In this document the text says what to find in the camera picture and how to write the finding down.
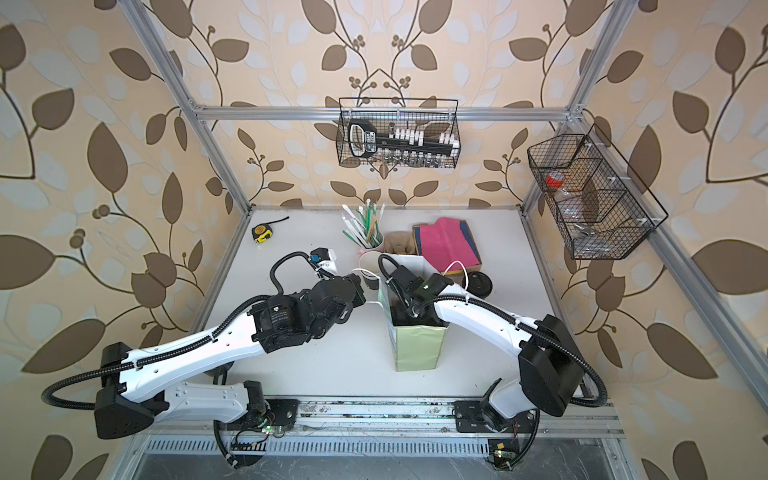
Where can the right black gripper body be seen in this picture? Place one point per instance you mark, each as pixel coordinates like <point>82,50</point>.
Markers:
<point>409,308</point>

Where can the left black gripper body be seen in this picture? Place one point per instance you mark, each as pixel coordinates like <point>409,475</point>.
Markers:
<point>354,299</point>

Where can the black paper cups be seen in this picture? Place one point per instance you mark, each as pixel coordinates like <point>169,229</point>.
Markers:
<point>369,269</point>

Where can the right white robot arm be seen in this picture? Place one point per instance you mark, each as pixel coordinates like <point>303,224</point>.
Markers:
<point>552,372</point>

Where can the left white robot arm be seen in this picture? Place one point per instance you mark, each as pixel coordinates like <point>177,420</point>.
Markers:
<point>135,388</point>

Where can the stacked pulp carriers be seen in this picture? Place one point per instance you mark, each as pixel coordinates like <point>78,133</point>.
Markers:
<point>400,243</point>

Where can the cardboard tray with napkins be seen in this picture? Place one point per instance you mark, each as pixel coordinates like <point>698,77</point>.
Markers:
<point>447,244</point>

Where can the pink cup with straws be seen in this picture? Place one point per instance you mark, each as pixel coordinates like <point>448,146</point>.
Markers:
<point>363,224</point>

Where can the yellow black tape measure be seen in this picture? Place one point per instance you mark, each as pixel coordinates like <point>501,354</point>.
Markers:
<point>264,231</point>

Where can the black tool in basket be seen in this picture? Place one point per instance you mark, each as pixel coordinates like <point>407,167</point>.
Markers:
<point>362,138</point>

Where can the red capped plastic bottle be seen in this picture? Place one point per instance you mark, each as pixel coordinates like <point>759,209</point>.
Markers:
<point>554,181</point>

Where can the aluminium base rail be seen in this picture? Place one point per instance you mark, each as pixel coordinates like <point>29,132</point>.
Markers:
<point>414,427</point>

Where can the back black wire basket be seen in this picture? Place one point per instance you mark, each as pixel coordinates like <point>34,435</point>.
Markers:
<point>411,132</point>

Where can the side black wire basket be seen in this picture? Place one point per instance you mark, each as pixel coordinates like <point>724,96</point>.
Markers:
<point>605,209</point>

